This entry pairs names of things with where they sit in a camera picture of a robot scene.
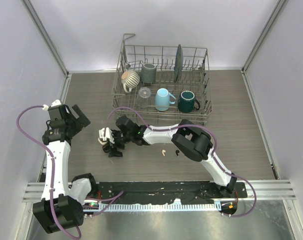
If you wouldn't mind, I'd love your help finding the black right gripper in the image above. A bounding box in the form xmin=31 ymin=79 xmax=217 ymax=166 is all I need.
xmin=107 ymin=130 xmax=133 ymax=158

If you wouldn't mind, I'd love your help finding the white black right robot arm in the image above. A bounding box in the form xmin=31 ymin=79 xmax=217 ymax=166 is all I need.
xmin=98 ymin=116 xmax=237 ymax=198

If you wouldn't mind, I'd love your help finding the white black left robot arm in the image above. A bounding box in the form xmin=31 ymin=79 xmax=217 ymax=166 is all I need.
xmin=32 ymin=100 xmax=98 ymax=234

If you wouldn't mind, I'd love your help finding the pink white earbud case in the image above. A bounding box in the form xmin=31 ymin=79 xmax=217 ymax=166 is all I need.
xmin=97 ymin=137 xmax=108 ymax=146

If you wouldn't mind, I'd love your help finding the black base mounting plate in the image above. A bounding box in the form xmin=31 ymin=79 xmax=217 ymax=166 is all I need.
xmin=93 ymin=181 xmax=248 ymax=205

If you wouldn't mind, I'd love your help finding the striped beige mug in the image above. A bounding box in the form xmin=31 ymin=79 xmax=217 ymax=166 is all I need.
xmin=121 ymin=70 xmax=140 ymax=93

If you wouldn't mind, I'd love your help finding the clear drinking glass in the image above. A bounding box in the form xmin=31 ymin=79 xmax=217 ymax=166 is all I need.
xmin=136 ymin=87 xmax=152 ymax=108

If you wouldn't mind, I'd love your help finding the light blue mug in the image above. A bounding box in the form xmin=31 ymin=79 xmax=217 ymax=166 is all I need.
xmin=155 ymin=88 xmax=177 ymax=112

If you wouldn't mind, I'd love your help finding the grey green cup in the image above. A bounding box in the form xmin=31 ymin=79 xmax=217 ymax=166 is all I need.
xmin=140 ymin=63 xmax=157 ymax=84

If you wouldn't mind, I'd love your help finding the dark green mug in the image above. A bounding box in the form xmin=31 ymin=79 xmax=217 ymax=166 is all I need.
xmin=177 ymin=90 xmax=201 ymax=113

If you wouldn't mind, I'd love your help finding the dark green plate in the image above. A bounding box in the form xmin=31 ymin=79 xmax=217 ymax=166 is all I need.
xmin=174 ymin=44 xmax=184 ymax=82

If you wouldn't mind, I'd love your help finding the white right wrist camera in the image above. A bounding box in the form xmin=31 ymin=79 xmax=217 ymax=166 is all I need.
xmin=98 ymin=127 xmax=115 ymax=144

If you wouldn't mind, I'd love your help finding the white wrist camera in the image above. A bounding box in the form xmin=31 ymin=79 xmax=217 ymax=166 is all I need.
xmin=42 ymin=99 xmax=62 ymax=111
xmin=98 ymin=127 xmax=115 ymax=144

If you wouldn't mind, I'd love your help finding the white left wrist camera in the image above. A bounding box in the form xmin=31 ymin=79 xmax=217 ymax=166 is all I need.
xmin=42 ymin=99 xmax=62 ymax=111

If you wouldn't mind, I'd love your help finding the white slotted cable duct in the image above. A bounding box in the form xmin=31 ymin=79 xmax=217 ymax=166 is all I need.
xmin=104 ymin=202 xmax=221 ymax=213

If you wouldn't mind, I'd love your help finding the metal wire dish rack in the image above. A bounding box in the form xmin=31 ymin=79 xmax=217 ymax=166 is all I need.
xmin=112 ymin=33 xmax=212 ymax=125

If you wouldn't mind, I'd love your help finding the aluminium frame rail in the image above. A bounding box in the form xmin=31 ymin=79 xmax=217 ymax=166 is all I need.
xmin=21 ymin=0 xmax=69 ymax=77

